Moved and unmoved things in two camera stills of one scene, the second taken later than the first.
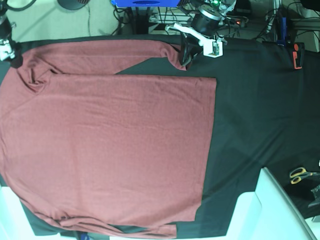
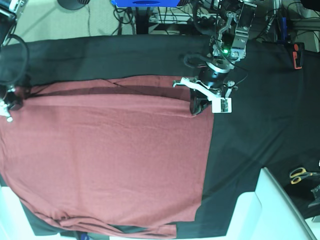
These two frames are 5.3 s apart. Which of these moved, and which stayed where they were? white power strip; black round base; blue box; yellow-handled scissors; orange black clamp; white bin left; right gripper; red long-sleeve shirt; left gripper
Moved: red long-sleeve shirt; right gripper; left gripper
Stayed: blue box; white bin left; white power strip; yellow-handled scissors; orange black clamp; black round base
